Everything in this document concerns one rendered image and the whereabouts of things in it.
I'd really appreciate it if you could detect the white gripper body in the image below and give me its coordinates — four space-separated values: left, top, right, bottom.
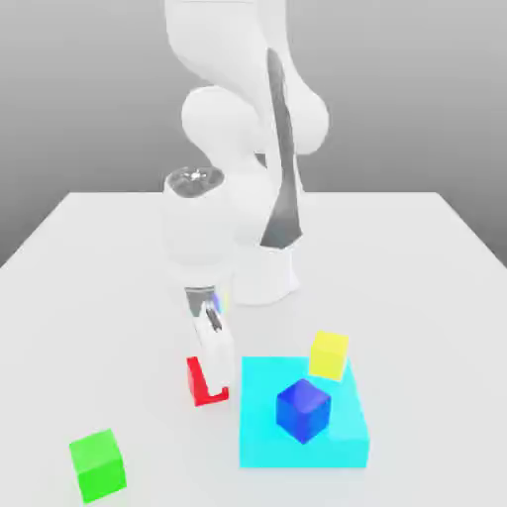
191 307 237 396

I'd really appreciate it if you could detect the small red cube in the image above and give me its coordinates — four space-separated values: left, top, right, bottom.
185 355 231 408

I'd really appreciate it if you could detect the small blue cube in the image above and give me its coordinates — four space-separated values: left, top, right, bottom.
275 377 333 446

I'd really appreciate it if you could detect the small yellow cube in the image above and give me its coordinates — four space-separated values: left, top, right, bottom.
308 330 350 382

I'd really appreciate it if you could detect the small green cube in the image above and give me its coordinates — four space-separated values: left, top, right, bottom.
68 428 128 505

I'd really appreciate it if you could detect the large cyan box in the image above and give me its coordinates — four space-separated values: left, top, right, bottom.
239 355 370 469

